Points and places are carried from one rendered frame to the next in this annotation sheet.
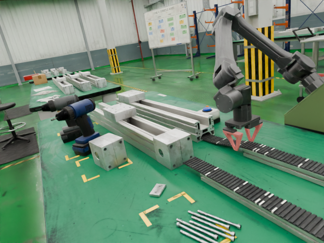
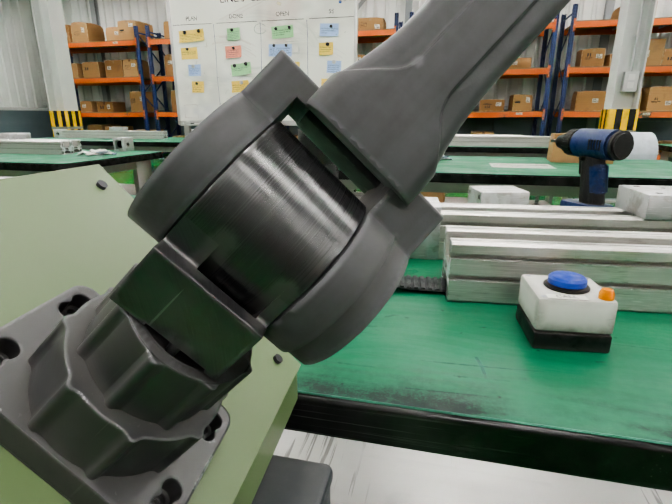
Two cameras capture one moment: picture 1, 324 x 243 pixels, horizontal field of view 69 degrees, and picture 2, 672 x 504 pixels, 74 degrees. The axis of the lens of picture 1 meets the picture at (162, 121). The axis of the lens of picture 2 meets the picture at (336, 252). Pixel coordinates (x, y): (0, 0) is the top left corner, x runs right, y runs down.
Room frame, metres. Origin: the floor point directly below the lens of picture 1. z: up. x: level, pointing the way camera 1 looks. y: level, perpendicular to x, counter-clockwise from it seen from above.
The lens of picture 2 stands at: (1.13, -0.75, 1.02)
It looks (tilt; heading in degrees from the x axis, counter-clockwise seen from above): 17 degrees down; 129
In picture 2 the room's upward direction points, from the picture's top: straight up
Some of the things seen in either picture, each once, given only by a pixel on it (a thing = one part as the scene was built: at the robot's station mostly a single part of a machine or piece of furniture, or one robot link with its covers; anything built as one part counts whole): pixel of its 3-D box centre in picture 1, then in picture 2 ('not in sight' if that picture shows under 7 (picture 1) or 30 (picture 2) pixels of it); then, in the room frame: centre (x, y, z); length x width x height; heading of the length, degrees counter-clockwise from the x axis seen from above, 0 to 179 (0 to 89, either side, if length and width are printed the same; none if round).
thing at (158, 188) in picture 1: (157, 190); not in sight; (0.57, 0.04, 0.78); 0.05 x 0.03 x 0.01; 154
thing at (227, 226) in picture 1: (207, 219); not in sight; (0.43, -0.07, 0.78); 0.11 x 0.01 x 0.01; 47
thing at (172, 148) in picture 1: (176, 146); (413, 227); (0.74, -0.03, 0.83); 0.12 x 0.09 x 0.10; 120
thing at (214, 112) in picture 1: (206, 116); (560, 306); (1.03, -0.21, 0.81); 0.10 x 0.08 x 0.06; 120
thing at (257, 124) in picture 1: (248, 131); not in sight; (0.72, -0.28, 0.85); 0.07 x 0.07 x 0.09; 30
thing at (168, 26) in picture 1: (169, 45); not in sight; (6.85, -0.56, 0.97); 1.51 x 0.50 x 1.95; 45
